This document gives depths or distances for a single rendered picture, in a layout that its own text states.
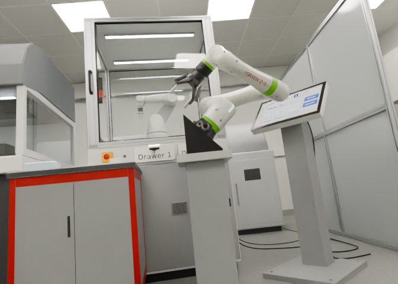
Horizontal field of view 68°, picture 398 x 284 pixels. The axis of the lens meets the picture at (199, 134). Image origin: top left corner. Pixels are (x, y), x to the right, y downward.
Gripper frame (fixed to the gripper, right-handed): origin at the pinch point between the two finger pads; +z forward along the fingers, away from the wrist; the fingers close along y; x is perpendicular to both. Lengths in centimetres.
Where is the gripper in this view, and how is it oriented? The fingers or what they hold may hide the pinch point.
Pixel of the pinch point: (178, 99)
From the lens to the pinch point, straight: 179.0
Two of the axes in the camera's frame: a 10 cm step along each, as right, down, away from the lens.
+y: -6.4, -6.8, 3.4
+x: -3.8, -1.0, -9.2
